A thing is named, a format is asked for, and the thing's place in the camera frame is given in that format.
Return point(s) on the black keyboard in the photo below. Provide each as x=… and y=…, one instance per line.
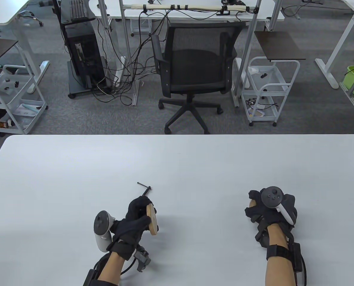
x=77, y=9

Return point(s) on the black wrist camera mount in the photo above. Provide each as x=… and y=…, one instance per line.
x=261, y=235
x=141, y=260

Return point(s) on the round wooden disc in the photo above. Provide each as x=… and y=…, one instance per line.
x=153, y=220
x=252, y=203

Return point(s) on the person's left forearm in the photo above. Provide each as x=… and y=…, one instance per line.
x=111, y=269

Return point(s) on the person's left hand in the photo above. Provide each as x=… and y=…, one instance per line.
x=132, y=226

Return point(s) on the black mesh office chair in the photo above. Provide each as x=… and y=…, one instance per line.
x=194, y=68

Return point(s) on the black wrist battery pack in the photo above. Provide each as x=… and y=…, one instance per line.
x=90, y=277
x=297, y=256

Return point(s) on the black metal C clamp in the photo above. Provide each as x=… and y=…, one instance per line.
x=144, y=185

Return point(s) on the grey rolling computer stand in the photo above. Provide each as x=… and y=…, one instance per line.
x=74, y=86

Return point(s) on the black computer tower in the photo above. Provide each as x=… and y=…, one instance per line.
x=84, y=53

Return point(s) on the white power strip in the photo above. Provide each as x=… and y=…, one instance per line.
x=119, y=74

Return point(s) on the white paper sheet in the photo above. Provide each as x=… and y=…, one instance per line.
x=28, y=109

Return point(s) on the person's right hand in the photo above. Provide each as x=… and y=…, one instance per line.
x=255, y=213

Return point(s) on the grey and white controller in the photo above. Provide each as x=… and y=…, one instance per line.
x=102, y=226
x=272, y=196

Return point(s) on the person's right forearm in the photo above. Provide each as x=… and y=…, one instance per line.
x=279, y=268

